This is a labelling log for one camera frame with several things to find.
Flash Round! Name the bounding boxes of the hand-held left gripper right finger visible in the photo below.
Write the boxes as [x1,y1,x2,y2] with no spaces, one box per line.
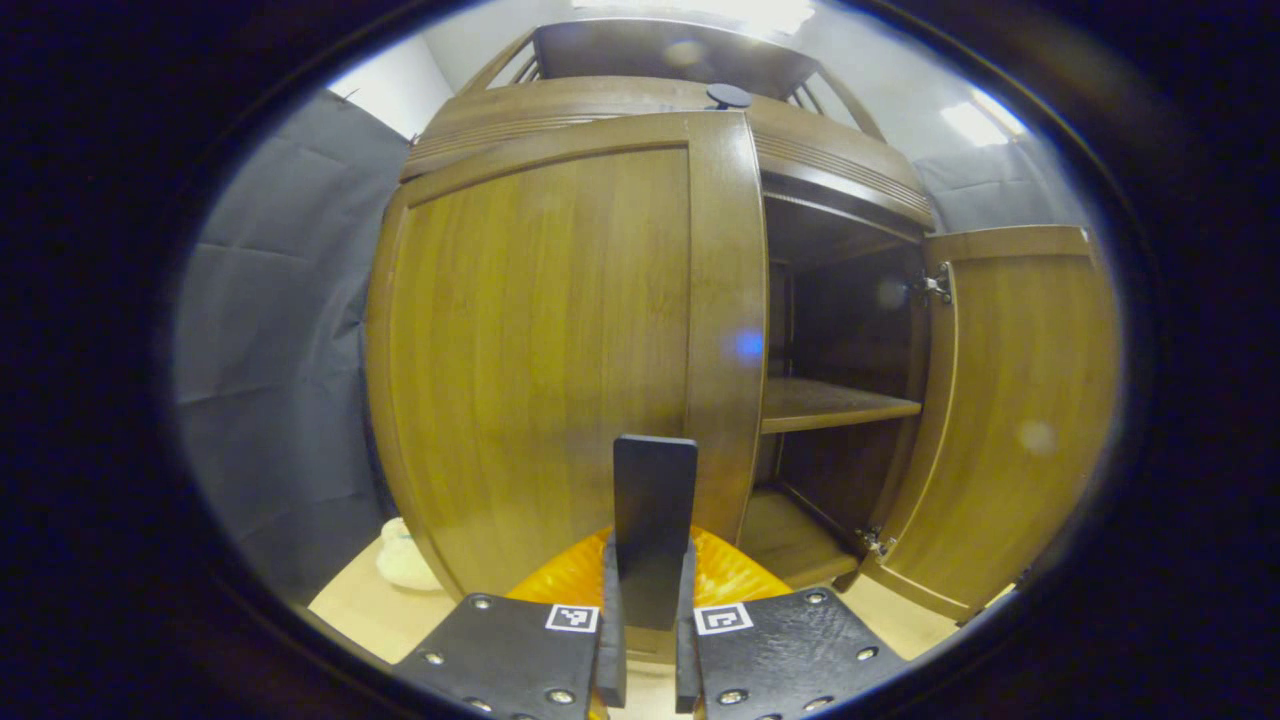
[675,528,906,720]

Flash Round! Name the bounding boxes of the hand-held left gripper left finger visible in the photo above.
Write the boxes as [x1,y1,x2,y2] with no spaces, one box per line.
[395,528,628,720]

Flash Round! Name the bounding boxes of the wooden cabinet door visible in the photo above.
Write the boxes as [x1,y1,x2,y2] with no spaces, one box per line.
[860,225,1119,623]
[365,110,769,633]

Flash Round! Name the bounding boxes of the wooden double-door shoe cabinet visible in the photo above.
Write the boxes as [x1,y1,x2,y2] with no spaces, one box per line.
[365,18,1119,666]

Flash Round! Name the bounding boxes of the cream plush toy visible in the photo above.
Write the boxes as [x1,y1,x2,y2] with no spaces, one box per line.
[377,517,446,591]

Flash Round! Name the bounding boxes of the wooden inner shelf board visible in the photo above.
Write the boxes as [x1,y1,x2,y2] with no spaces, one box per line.
[760,378,923,434]

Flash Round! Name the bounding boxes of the wooden drawer with black knob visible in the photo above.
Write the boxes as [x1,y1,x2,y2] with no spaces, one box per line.
[400,75,936,231]

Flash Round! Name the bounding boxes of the small ceiling light panel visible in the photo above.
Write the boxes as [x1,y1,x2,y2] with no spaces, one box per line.
[940,90,1028,148]

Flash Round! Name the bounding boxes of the large ceiling light panel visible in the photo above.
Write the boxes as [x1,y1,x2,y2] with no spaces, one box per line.
[570,0,816,36]

